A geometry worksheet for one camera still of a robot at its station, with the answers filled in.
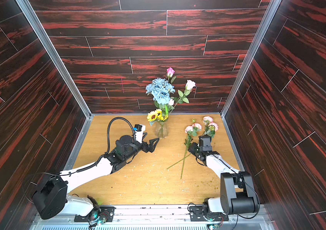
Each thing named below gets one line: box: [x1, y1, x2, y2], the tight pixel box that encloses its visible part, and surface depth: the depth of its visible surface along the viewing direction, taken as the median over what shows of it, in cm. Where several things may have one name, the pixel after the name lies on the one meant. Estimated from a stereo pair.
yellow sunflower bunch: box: [146, 108, 169, 122], surface depth 90 cm
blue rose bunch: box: [145, 77, 176, 105], surface depth 87 cm
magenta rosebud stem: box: [166, 67, 177, 85], surface depth 91 cm
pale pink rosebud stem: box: [169, 79, 197, 113], surface depth 84 cm
